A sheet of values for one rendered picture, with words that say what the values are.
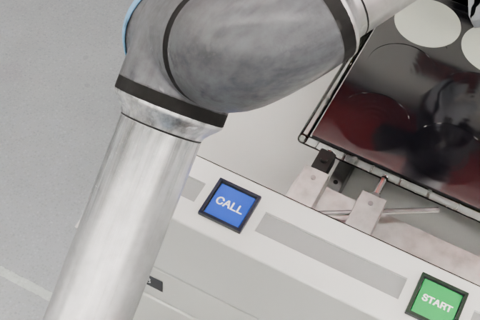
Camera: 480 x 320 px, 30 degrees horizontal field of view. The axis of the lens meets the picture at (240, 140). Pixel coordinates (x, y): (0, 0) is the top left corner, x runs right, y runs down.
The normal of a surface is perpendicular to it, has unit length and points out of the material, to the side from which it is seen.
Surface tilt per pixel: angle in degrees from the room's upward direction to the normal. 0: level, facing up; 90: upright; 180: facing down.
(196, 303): 90
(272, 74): 76
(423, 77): 0
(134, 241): 52
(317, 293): 90
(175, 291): 90
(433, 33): 0
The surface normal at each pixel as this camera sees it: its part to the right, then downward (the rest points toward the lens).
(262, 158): 0.06, -0.59
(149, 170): 0.18, 0.14
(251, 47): -0.22, 0.17
